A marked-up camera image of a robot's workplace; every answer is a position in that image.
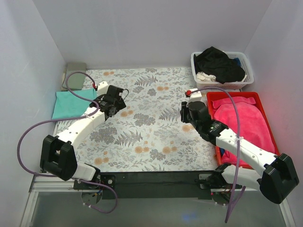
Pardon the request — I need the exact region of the teal t shirt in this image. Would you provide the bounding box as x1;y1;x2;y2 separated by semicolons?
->
52;91;90;119

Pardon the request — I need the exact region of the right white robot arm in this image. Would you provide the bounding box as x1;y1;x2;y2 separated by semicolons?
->
180;101;299;204

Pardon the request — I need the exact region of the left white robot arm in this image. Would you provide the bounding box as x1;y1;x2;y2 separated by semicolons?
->
40;82;126;189

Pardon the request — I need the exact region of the red plastic tray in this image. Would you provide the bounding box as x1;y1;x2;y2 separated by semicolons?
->
206;91;281;156

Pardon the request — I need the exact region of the white garment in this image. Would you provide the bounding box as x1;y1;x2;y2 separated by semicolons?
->
196;72;216;82

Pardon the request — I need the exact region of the folded green cloth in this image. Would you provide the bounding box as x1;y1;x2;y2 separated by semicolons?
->
61;62;87;91

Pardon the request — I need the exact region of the floral table mat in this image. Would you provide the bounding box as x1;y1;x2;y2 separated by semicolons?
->
75;68;217;172

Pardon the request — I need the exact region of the black garment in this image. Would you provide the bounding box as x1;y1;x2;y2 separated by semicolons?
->
193;46;245;84

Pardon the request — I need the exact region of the pink towel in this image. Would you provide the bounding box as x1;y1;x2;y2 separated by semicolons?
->
210;96;278;154

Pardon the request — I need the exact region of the blue garment in basket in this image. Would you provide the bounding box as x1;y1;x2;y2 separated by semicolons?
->
233;58;241;67

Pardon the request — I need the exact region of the white plastic basket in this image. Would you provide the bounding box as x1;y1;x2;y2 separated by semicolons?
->
191;47;254;89

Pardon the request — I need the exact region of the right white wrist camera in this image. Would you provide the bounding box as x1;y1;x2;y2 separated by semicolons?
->
188;88;202;103

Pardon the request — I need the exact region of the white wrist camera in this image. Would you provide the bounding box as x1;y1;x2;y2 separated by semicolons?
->
93;81;109;96
188;88;202;103

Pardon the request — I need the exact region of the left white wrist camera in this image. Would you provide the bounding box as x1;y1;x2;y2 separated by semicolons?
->
93;81;109;96

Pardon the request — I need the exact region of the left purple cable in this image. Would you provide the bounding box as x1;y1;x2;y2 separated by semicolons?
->
16;72;119;215

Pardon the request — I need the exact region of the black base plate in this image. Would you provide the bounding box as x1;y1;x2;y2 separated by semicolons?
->
95;170;226;200

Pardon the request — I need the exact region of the aluminium rail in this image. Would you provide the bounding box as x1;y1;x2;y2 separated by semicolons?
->
31;173;260;192

